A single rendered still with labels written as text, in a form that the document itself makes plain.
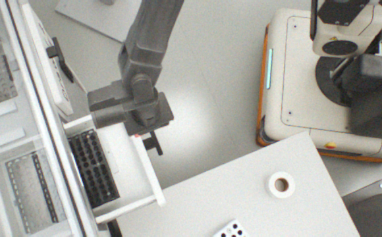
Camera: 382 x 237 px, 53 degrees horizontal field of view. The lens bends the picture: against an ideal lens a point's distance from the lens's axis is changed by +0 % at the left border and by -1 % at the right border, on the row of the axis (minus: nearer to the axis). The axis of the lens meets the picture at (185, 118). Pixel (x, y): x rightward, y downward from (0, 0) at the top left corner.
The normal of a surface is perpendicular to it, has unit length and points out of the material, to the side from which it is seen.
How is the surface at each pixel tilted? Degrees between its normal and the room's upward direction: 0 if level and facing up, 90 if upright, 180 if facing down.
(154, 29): 55
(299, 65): 0
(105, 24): 5
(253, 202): 0
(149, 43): 48
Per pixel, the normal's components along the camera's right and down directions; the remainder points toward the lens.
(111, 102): 0.27, 0.68
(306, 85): 0.02, -0.25
